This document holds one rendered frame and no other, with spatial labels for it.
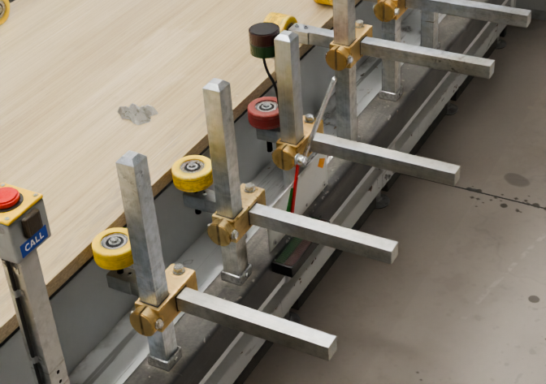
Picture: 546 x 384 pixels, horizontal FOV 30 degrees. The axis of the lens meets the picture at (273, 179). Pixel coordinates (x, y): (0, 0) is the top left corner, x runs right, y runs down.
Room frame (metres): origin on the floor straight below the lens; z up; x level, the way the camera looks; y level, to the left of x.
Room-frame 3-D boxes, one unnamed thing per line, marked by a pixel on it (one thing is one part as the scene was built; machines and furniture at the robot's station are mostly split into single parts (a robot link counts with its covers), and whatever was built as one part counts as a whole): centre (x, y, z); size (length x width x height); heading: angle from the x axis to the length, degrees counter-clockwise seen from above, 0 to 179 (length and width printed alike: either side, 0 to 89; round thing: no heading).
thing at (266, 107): (1.81, 0.00, 0.85); 0.08 x 0.08 x 0.11
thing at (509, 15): (2.16, -0.38, 0.95); 0.50 x 0.04 x 0.04; 59
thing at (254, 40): (1.76, 0.00, 1.10); 0.06 x 0.06 x 0.02
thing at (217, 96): (1.52, 0.08, 0.89); 0.04 x 0.04 x 0.48; 59
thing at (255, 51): (1.76, 0.00, 1.07); 0.06 x 0.06 x 0.02
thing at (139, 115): (1.83, 0.27, 0.91); 0.09 x 0.07 x 0.02; 52
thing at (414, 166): (1.71, -0.17, 0.84); 0.43 x 0.03 x 0.04; 59
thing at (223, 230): (1.54, 0.07, 0.83); 0.14 x 0.06 x 0.05; 149
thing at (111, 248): (1.39, 0.28, 0.85); 0.08 x 0.08 x 0.11
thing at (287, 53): (1.74, -0.05, 0.87); 0.04 x 0.04 x 0.48; 59
